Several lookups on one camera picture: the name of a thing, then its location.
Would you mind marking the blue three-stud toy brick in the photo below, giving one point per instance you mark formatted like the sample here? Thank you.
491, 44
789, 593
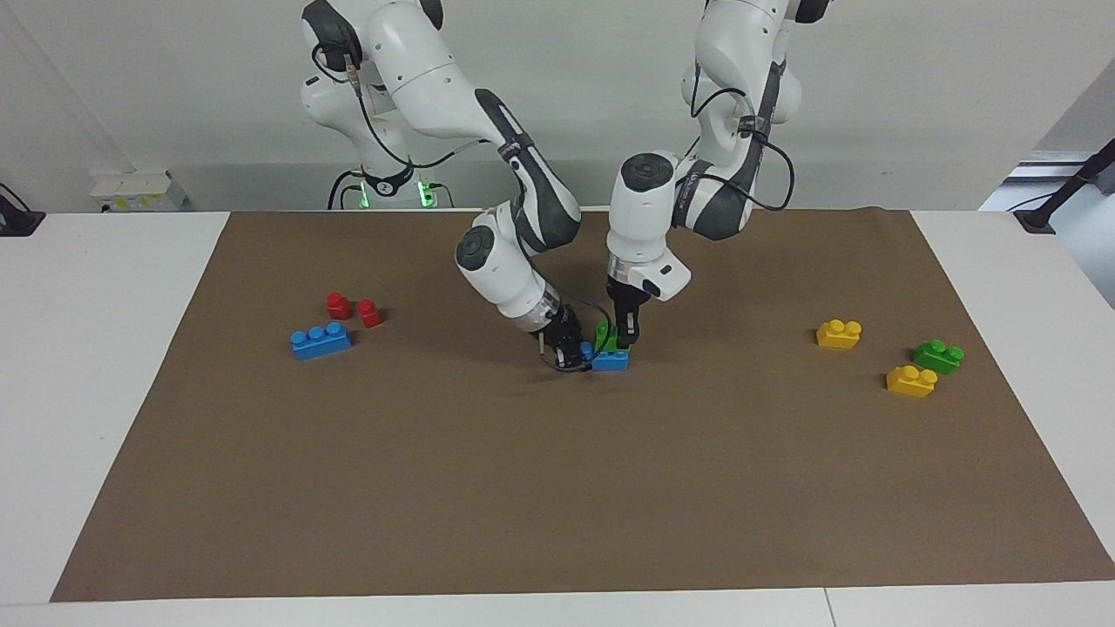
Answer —
320, 341
610, 360

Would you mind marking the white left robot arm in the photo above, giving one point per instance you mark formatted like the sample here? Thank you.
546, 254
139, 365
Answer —
732, 52

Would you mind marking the white power strip box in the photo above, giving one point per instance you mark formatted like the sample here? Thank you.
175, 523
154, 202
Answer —
138, 192

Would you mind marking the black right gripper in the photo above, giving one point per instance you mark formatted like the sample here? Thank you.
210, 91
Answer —
559, 329

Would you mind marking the brown table mat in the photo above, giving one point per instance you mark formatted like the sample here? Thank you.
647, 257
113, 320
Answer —
557, 488

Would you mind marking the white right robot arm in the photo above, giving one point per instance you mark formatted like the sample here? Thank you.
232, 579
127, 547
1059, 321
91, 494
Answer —
427, 78

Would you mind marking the yellow two-stud toy brick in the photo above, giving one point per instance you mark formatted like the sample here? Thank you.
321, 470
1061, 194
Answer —
911, 381
839, 334

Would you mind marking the black table clamp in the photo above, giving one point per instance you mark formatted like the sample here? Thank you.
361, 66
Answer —
19, 219

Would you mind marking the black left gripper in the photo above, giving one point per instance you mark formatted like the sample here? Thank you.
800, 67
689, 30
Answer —
627, 300

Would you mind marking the black camera stand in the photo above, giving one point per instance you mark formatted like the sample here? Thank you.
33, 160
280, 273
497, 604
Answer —
1067, 187

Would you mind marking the red one-stud toy brick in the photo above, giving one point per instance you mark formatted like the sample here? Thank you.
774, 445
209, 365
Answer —
338, 306
370, 313

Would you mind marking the green two-stud toy brick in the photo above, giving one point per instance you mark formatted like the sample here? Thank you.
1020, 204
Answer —
607, 338
938, 356

